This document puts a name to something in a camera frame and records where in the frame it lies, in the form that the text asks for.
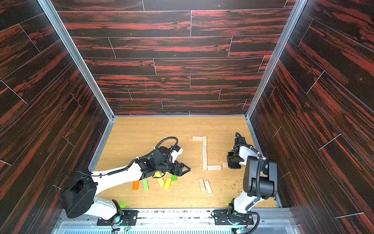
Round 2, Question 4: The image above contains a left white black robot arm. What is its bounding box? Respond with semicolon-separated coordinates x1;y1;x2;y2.
59;138;191;220

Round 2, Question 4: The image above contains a lower orange block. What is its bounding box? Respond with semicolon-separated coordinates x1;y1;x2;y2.
132;180;139;191

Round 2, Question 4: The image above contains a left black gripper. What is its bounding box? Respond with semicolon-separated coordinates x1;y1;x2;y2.
155;160;191;177

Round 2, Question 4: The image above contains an aluminium front rail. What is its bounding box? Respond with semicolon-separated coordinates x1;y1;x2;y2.
52;208;302;234

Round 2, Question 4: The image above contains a left yellow block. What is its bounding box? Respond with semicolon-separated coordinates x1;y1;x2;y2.
154;172;165;187

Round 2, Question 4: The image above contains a natural wood block crosswise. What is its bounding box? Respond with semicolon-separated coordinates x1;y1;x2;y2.
192;136;203;142

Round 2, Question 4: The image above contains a long light green block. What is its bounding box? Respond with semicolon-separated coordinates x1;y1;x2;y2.
142;178;149;191

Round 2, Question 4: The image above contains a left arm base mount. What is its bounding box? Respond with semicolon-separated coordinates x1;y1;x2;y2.
97;199;138;227

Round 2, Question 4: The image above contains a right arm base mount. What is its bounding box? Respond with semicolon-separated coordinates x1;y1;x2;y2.
211;208;254;226

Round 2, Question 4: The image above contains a small yellow block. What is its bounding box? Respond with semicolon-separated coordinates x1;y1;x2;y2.
164;177;172;190

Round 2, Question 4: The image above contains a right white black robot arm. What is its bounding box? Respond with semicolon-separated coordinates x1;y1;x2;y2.
227;132;278;225

